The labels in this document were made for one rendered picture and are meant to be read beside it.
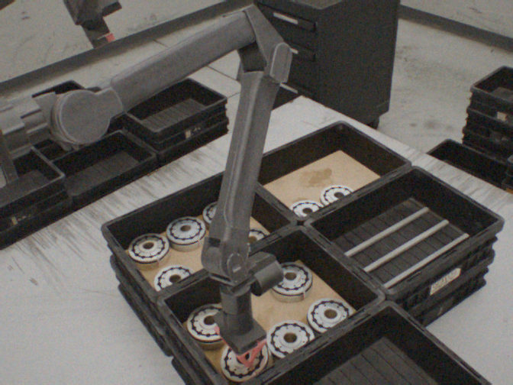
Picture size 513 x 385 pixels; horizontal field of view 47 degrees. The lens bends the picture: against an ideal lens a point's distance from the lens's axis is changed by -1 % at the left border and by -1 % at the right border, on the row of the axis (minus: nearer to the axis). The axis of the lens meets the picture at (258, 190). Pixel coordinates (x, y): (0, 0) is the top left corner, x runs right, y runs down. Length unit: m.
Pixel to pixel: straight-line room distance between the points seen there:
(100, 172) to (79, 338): 1.22
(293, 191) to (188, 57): 0.79
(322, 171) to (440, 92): 2.31
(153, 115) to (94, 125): 1.90
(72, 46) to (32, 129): 3.63
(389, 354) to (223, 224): 0.49
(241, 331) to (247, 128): 0.38
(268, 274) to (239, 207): 0.15
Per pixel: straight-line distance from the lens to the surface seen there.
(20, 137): 0.88
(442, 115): 3.75
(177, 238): 1.54
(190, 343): 1.22
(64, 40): 4.46
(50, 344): 1.60
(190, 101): 2.87
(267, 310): 1.39
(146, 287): 1.33
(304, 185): 1.73
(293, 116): 2.30
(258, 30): 1.08
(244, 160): 1.06
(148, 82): 0.97
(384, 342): 1.34
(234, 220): 1.05
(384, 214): 1.65
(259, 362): 1.24
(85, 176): 2.68
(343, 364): 1.30
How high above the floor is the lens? 1.88
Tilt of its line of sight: 38 degrees down
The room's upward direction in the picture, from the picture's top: 3 degrees counter-clockwise
